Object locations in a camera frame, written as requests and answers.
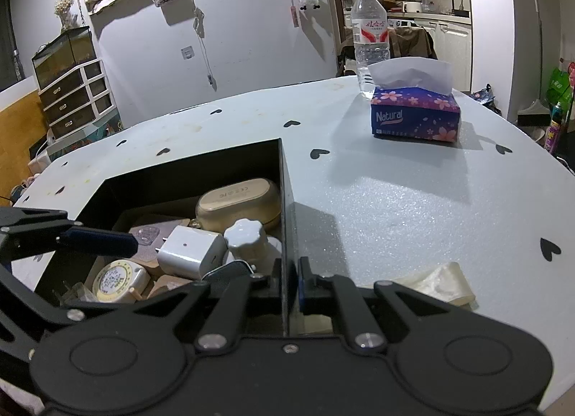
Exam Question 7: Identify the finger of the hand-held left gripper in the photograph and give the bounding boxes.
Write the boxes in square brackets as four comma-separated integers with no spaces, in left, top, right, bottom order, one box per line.
[0,263,87,365]
[0,207,141,260]

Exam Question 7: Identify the crumpled translucent plastic bag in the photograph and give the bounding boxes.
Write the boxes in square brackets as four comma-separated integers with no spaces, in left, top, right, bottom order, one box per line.
[391,262,478,309]

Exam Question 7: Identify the green plastic bag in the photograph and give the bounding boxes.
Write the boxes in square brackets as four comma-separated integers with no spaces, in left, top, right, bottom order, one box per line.
[546,68,573,106]

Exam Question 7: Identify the hanging grey cable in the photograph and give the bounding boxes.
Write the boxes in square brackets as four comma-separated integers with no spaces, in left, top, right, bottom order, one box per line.
[193,7,216,91]

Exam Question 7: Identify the spray can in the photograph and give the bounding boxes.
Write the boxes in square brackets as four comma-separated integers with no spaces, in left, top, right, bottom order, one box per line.
[544,102,563,154]

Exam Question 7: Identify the wooden block with clear hook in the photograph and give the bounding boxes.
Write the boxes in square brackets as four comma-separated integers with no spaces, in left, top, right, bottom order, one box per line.
[128,217,193,275]

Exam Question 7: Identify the dark window curtain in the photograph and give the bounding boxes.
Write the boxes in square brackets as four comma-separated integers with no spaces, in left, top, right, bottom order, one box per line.
[0,0,19,93]

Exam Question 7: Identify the dried flowers in vase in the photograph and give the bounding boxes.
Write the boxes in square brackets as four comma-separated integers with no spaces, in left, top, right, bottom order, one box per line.
[54,0,76,31]

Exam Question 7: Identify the mop handle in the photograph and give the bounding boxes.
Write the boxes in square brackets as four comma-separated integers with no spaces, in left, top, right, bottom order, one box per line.
[534,0,544,104]

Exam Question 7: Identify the chair with brown jacket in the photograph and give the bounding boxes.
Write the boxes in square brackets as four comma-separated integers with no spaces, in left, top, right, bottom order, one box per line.
[338,26,437,77]

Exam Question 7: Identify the glass fish tank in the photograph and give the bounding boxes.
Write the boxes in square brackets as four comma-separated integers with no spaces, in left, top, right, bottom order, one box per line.
[31,26,96,91]

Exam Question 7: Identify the white storage box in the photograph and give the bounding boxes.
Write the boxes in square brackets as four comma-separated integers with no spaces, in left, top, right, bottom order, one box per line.
[27,146,57,174]

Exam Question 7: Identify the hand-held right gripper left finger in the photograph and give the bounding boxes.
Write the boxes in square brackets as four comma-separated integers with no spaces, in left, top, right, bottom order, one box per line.
[108,258,289,352]

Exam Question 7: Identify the clear water bottle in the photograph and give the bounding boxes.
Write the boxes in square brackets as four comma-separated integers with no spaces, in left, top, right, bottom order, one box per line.
[351,0,391,97]

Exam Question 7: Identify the white suction knob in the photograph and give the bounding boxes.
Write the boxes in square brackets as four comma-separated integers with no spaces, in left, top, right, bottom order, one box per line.
[223,218,284,273]

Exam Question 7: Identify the small white dotted charger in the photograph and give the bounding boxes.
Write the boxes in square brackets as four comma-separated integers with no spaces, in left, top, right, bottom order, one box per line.
[156,225,226,281]

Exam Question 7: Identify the dark bag on floor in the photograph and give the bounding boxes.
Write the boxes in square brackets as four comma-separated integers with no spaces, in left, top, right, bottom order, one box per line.
[469,86,497,113]

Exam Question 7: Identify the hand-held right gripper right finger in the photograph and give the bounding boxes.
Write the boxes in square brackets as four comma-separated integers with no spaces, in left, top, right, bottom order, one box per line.
[296,257,472,352]

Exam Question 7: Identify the white drawer unit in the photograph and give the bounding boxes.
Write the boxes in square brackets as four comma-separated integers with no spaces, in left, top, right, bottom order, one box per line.
[38,59,113,138]

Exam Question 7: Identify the printed cabinet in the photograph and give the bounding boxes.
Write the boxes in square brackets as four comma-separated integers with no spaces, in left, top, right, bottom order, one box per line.
[47,115,122,160]

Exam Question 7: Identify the beige earbuds case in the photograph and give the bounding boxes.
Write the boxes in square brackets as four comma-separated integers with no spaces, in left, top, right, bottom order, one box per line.
[189,178,281,233]

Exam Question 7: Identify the black box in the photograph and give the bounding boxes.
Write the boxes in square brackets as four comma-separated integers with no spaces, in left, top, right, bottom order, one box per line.
[33,137,297,338]

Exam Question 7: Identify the purple floral tissue pack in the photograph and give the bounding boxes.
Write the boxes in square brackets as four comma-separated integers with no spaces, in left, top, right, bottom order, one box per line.
[367,59,463,143]

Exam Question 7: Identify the dark smartwatch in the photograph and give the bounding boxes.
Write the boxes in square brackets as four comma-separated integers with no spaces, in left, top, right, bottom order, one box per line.
[204,260,254,284]

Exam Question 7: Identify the white kitchen counter cabinet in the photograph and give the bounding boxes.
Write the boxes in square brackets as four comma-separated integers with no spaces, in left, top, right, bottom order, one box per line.
[388,12,472,93]

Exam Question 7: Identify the pile of plush toys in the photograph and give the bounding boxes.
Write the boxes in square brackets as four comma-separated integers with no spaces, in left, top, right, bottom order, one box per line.
[11,175,39,201]

